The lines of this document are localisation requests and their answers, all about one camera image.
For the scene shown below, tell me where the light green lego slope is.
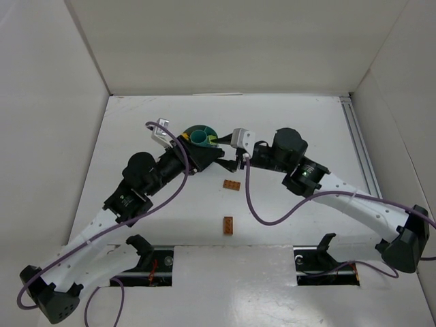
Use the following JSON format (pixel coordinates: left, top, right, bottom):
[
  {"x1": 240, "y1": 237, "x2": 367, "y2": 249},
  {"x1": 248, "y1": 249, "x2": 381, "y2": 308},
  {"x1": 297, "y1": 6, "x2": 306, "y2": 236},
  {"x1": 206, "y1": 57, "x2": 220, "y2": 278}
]
[{"x1": 208, "y1": 135, "x2": 217, "y2": 144}]

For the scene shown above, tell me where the teal divided round container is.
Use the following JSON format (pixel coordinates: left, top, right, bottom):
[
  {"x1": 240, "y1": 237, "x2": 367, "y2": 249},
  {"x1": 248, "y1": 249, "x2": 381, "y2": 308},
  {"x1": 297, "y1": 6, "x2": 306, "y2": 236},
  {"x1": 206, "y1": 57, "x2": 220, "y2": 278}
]
[{"x1": 182, "y1": 125, "x2": 218, "y2": 148}]

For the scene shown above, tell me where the brown lego plate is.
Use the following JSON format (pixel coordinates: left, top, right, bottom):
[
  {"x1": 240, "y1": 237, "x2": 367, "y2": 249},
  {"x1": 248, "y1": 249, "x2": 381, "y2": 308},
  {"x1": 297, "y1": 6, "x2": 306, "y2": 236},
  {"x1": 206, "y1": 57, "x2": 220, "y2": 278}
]
[{"x1": 223, "y1": 179, "x2": 241, "y2": 191}]

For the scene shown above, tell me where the brown printed lego tile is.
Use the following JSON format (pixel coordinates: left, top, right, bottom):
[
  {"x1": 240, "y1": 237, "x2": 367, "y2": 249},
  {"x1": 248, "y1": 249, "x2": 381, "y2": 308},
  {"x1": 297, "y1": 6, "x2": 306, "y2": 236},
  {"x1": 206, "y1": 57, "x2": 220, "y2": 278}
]
[{"x1": 223, "y1": 217, "x2": 234, "y2": 236}]

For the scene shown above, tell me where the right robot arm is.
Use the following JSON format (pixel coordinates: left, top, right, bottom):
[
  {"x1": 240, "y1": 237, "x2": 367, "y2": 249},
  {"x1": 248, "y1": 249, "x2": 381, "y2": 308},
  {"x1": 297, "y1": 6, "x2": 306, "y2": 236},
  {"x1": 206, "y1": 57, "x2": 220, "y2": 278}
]
[{"x1": 208, "y1": 127, "x2": 435, "y2": 273}]

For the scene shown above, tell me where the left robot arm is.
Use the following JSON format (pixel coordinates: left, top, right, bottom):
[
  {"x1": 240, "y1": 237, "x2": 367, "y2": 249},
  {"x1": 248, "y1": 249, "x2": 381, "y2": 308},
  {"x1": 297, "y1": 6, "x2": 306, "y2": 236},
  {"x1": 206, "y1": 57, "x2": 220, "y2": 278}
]
[{"x1": 20, "y1": 136, "x2": 224, "y2": 324}]

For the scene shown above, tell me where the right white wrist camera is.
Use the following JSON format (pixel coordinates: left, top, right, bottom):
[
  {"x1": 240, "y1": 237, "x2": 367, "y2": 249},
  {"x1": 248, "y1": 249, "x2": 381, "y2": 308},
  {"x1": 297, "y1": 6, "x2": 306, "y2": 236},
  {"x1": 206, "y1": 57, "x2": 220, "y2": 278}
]
[{"x1": 230, "y1": 128, "x2": 255, "y2": 152}]

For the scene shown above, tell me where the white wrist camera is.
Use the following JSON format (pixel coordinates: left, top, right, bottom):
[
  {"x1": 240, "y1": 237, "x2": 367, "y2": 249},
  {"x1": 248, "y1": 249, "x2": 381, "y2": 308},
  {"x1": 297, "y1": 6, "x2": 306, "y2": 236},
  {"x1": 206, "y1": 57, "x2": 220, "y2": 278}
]
[
  {"x1": 230, "y1": 128, "x2": 255, "y2": 152},
  {"x1": 148, "y1": 118, "x2": 172, "y2": 149}
]

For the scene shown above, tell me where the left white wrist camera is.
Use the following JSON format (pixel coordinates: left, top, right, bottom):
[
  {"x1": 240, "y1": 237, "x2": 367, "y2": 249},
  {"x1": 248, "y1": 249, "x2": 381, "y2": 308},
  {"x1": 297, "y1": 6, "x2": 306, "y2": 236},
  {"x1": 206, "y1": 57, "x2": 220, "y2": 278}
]
[{"x1": 148, "y1": 118, "x2": 172, "y2": 149}]

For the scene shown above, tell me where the aluminium rail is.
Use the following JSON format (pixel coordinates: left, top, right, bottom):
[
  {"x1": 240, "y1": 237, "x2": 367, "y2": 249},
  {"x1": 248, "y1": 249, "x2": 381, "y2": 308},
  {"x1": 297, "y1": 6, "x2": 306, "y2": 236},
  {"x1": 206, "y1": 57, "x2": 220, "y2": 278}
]
[{"x1": 339, "y1": 96, "x2": 382, "y2": 198}]

